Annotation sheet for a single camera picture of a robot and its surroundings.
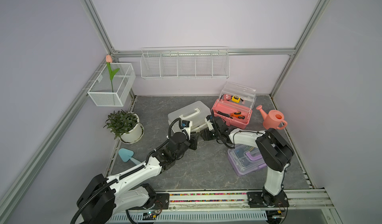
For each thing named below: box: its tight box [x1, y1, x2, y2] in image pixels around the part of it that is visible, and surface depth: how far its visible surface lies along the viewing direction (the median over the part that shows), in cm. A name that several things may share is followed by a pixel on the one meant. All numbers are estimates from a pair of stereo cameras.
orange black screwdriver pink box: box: [229, 111, 246, 120], surface depth 109 cm
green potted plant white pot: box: [102, 110, 144, 143], surface depth 86 cm
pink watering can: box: [256, 105, 288, 130], surface depth 96 cm
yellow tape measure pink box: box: [231, 96, 242, 104], surface depth 109 cm
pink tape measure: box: [223, 94, 232, 101], surface depth 111 cm
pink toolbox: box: [211, 81, 257, 129], surface depth 110 cm
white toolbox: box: [167, 100, 212, 133], surface depth 93 cm
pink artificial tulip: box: [105, 54, 120, 93], surface depth 87 cm
